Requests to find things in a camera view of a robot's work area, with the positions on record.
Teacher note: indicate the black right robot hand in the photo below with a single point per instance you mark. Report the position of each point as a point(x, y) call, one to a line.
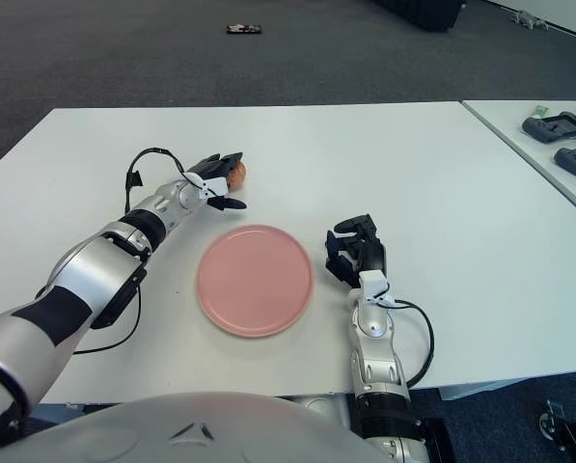
point(369, 251)

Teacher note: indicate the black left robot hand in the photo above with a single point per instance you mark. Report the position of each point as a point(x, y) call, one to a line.
point(212, 166)

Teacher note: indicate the red yellow apple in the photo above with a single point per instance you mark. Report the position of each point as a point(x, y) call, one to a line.
point(238, 176)

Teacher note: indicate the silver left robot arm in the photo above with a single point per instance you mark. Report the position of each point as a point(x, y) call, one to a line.
point(90, 270)

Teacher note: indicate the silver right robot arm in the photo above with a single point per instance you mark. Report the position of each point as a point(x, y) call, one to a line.
point(374, 357)

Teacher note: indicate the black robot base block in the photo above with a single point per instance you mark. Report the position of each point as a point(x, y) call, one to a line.
point(439, 441)

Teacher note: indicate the pink round plate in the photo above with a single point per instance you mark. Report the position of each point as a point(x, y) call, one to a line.
point(254, 280)

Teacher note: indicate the small dark flat floor object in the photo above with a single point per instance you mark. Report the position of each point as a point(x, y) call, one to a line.
point(244, 29)

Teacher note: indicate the grey handheld controller with screen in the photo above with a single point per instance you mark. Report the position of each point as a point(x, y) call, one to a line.
point(545, 129)

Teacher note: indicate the small green white packet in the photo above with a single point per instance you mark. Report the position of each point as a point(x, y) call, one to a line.
point(540, 111)

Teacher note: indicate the black box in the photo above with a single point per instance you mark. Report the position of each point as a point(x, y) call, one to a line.
point(418, 13)

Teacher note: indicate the black stand with caster wheel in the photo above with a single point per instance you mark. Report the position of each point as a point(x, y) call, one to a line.
point(553, 422)

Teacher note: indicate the grey robot torso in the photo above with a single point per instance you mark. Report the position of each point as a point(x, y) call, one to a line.
point(172, 429)

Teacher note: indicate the small grey quadruped toy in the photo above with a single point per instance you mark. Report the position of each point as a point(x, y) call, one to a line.
point(531, 19)

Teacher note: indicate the white table frame rail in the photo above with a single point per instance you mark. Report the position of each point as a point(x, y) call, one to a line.
point(509, 386)

